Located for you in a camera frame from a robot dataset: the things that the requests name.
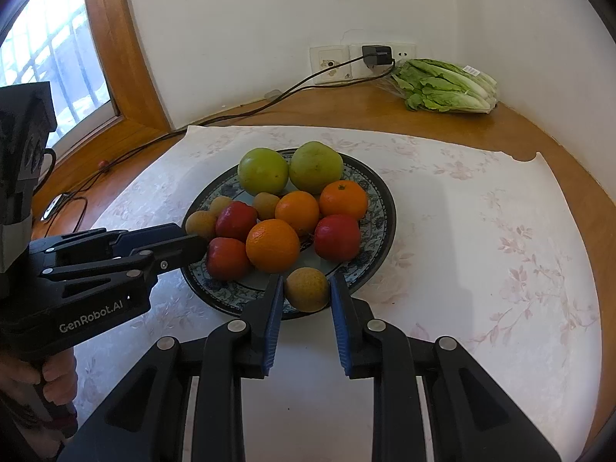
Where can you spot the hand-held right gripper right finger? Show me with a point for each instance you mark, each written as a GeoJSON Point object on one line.
{"type": "Point", "coordinates": [341, 332]}

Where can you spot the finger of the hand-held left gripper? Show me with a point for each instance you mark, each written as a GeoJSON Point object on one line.
{"type": "Point", "coordinates": [149, 236]}
{"type": "Point", "coordinates": [183, 250]}

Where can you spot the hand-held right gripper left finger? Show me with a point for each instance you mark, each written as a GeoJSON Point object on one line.
{"type": "Point", "coordinates": [272, 327]}

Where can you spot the brown pear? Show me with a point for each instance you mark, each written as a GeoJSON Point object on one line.
{"type": "Point", "coordinates": [307, 289]}
{"type": "Point", "coordinates": [201, 225]}
{"type": "Point", "coordinates": [220, 203]}
{"type": "Point", "coordinates": [265, 204]}

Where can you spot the red apple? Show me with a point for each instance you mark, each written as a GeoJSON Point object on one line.
{"type": "Point", "coordinates": [227, 257]}
{"type": "Point", "coordinates": [236, 220]}
{"type": "Point", "coordinates": [337, 237]}

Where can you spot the orange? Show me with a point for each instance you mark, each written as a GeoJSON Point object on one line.
{"type": "Point", "coordinates": [343, 199]}
{"type": "Point", "coordinates": [297, 211]}
{"type": "Point", "coordinates": [272, 245]}

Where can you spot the blue floral ceramic plate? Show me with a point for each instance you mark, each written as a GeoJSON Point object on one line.
{"type": "Point", "coordinates": [375, 231]}

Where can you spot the green apple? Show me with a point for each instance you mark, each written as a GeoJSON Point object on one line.
{"type": "Point", "coordinates": [316, 167]}
{"type": "Point", "coordinates": [263, 171]}

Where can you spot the person's left hand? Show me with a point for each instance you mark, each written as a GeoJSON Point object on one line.
{"type": "Point", "coordinates": [60, 385]}

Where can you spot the small white device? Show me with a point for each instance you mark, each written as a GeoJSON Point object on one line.
{"type": "Point", "coordinates": [52, 209]}

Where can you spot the white floral table mat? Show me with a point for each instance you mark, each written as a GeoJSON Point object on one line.
{"type": "Point", "coordinates": [481, 250]}

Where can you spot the window glass pane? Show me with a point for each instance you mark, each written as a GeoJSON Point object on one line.
{"type": "Point", "coordinates": [48, 48]}

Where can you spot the bagged leafy green cabbage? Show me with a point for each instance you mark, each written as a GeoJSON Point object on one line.
{"type": "Point", "coordinates": [442, 86]}

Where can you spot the black charger plug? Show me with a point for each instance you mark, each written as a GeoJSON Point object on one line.
{"type": "Point", "coordinates": [376, 56]}

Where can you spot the wooden window frame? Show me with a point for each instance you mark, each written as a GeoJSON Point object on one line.
{"type": "Point", "coordinates": [125, 57]}

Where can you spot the white round-port wall socket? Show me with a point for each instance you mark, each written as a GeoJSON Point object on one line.
{"type": "Point", "coordinates": [327, 55]}

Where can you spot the white power wall socket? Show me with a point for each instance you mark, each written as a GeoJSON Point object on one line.
{"type": "Point", "coordinates": [404, 53]}

